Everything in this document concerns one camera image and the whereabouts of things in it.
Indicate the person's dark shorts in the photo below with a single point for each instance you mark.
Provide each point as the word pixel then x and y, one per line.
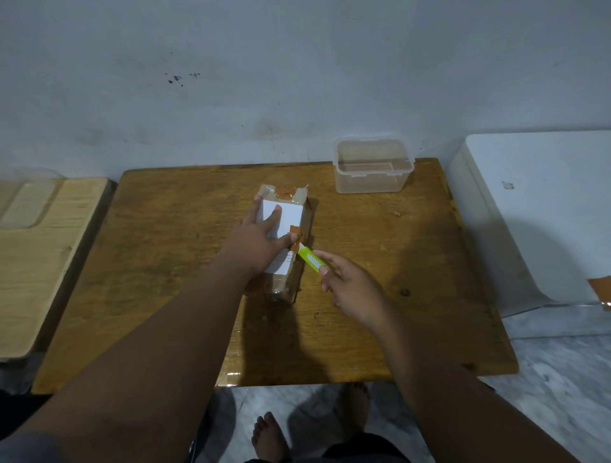
pixel 363 451

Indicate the light wooden board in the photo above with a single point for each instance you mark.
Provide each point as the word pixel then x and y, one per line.
pixel 38 257

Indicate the green utility knife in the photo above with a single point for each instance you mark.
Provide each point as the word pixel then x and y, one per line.
pixel 309 259

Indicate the person's right forearm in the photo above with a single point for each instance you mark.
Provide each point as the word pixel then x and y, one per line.
pixel 453 396

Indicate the person's foot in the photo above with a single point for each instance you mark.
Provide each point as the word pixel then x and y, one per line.
pixel 355 405
pixel 269 439

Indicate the person's left hand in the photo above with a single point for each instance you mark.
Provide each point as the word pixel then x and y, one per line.
pixel 253 248

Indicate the person's right hand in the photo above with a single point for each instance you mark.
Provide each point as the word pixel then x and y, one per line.
pixel 353 291

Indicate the person's right thumb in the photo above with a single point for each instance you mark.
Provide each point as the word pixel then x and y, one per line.
pixel 326 279

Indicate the person's right foot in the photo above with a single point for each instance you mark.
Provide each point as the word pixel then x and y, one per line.
pixel 355 405

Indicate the orange tape piece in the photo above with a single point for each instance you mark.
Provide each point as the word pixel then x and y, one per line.
pixel 600 287

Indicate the clear plastic container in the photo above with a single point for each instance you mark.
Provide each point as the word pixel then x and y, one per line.
pixel 372 164

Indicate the person's left thumb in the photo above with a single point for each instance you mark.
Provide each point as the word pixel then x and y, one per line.
pixel 292 240

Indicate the person's left foot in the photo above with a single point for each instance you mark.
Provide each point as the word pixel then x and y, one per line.
pixel 269 439

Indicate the white cabinet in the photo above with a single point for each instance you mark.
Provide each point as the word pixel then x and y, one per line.
pixel 539 210

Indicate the brown taped parcel white label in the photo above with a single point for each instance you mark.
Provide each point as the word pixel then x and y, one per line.
pixel 292 210

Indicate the person's left forearm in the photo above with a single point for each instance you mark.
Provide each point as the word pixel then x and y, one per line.
pixel 143 372

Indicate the person's grey sleeve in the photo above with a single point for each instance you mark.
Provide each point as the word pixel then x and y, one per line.
pixel 26 448

